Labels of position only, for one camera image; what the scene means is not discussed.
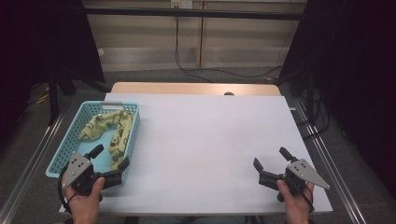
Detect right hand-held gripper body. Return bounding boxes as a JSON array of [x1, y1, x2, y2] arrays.
[[258, 158, 331, 198]]

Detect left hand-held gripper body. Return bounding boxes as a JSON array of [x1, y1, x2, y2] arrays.
[[61, 151, 125, 197]]

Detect light blue plastic basket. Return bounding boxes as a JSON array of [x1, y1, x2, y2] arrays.
[[45, 100, 141, 187]]

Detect green printed baby romper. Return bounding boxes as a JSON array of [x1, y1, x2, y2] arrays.
[[78, 109, 135, 171]]

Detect person's right hand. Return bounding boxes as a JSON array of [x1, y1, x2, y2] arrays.
[[276, 179, 316, 217]]

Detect person's left hand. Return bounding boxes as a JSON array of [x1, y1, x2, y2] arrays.
[[64, 176, 106, 219]]

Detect black stand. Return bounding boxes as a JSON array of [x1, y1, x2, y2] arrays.
[[46, 66, 110, 127]]

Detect wooden table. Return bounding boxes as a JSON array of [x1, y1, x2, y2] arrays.
[[110, 81, 282, 97]]

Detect black curtain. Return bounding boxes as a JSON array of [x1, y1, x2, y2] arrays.
[[277, 0, 396, 200], [0, 0, 106, 147]]

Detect black horizontal bar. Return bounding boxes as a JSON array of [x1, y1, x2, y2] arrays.
[[83, 7, 307, 21]]

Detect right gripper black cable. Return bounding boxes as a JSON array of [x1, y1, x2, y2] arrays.
[[303, 183, 316, 214]]

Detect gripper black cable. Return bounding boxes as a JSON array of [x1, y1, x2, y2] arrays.
[[303, 183, 316, 214], [57, 166, 76, 215]]

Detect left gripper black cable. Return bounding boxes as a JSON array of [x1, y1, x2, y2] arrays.
[[57, 166, 76, 215]]

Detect metal floor rail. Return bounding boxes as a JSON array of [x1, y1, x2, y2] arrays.
[[0, 111, 67, 224], [292, 97, 369, 224]]

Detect black floor cables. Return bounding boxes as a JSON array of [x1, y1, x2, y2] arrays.
[[298, 88, 332, 141]]

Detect yellow floor cable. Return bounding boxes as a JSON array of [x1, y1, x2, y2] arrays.
[[35, 86, 51, 105]]

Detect black wall cable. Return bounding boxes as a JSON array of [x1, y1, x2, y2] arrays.
[[174, 15, 284, 84]]

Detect white wall socket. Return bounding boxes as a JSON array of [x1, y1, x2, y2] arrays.
[[170, 0, 193, 9]]

